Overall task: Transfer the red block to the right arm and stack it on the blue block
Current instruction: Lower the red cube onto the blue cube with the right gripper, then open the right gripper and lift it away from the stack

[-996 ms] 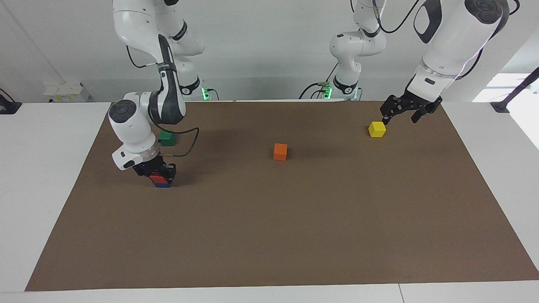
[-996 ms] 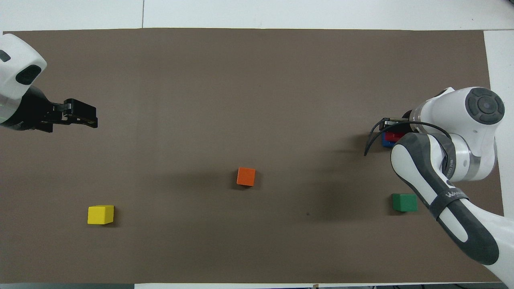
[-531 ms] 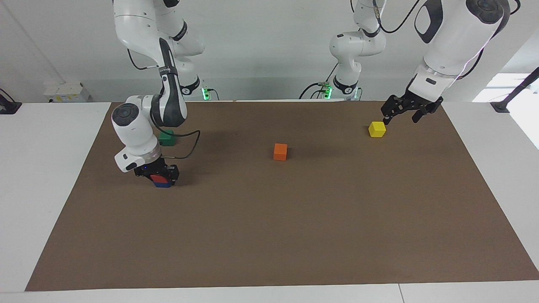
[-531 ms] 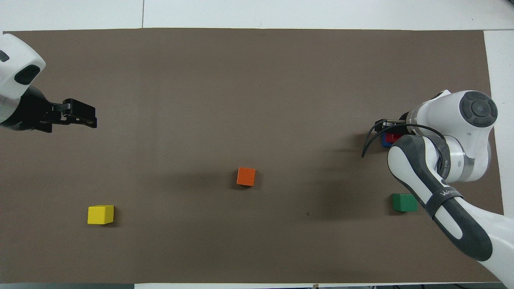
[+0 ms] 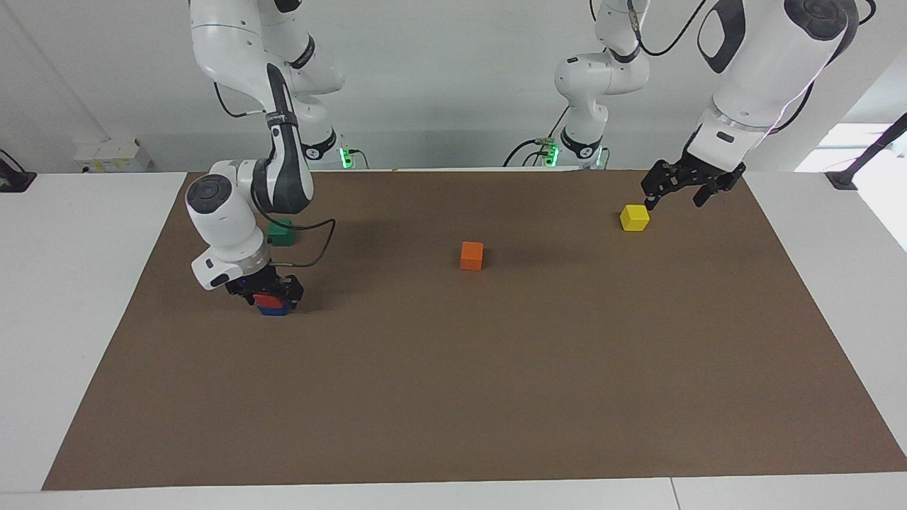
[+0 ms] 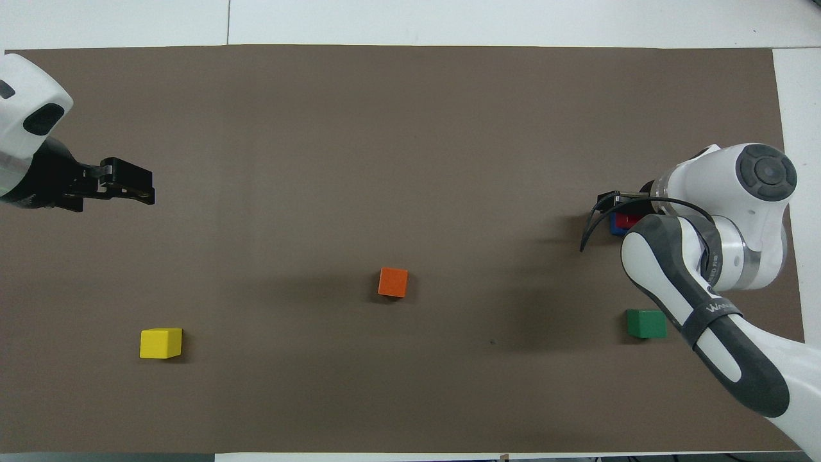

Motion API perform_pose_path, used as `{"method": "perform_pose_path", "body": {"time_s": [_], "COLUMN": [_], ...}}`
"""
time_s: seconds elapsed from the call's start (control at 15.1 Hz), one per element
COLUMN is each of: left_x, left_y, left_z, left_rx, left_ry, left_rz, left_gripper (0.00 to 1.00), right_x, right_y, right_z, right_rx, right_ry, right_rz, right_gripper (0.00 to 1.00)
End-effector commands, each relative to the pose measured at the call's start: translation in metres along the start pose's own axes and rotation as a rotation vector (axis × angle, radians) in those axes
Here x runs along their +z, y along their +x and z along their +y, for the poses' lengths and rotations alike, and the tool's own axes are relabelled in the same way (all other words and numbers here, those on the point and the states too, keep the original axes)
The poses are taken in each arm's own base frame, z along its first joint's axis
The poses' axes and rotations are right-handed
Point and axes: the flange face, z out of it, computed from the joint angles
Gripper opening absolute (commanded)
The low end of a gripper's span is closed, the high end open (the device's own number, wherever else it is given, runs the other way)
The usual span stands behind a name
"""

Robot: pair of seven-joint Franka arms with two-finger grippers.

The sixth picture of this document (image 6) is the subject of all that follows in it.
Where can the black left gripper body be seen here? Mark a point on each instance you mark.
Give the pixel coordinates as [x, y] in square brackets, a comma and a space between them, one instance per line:
[54, 183]

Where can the brown table mat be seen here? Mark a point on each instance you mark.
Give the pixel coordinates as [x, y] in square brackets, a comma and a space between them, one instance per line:
[385, 128]

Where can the blue wooden block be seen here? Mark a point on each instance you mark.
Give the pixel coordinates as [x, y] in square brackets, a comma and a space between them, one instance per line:
[614, 226]

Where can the yellow wooden block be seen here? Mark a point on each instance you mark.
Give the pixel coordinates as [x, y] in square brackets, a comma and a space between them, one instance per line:
[160, 343]

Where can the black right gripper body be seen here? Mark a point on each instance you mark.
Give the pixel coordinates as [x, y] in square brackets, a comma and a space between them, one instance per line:
[632, 206]

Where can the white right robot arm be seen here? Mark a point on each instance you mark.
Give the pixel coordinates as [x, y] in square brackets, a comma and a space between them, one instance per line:
[725, 340]

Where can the orange wooden block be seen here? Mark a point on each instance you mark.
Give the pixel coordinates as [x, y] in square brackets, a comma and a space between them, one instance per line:
[393, 282]

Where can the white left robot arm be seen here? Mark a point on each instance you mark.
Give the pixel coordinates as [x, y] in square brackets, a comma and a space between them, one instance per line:
[25, 83]

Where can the red wooden block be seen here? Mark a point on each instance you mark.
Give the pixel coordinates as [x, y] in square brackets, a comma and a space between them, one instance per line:
[627, 221]

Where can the green wooden block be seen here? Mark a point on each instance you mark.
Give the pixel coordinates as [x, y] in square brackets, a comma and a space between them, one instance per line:
[643, 324]

